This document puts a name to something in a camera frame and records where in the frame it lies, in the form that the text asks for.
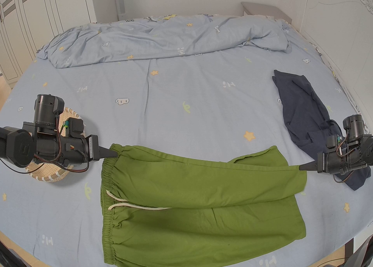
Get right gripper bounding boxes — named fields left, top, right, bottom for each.
left=317, top=149, right=349, bottom=174

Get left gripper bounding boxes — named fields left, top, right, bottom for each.
left=56, top=134, right=100, bottom=168

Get green shorts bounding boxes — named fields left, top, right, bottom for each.
left=100, top=143, right=308, bottom=266

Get round woven basket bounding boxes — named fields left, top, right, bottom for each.
left=25, top=107, right=88, bottom=184

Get dark blue garment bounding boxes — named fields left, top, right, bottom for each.
left=272, top=69, right=372, bottom=191

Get bed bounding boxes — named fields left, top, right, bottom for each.
left=0, top=0, right=373, bottom=267

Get pale blue quilt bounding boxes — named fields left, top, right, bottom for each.
left=37, top=13, right=292, bottom=69

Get grey bedside table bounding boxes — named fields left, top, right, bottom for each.
left=241, top=2, right=293, bottom=25

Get black cable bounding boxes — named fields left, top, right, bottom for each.
left=0, top=158, right=38, bottom=175
left=63, top=149, right=90, bottom=173
left=332, top=170, right=352, bottom=184

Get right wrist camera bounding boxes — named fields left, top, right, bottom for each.
left=325, top=134, right=340, bottom=152

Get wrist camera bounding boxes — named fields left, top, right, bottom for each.
left=60, top=117, right=86, bottom=141
left=325, top=134, right=340, bottom=152

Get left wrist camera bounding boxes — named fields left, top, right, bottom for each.
left=60, top=117, right=86, bottom=141

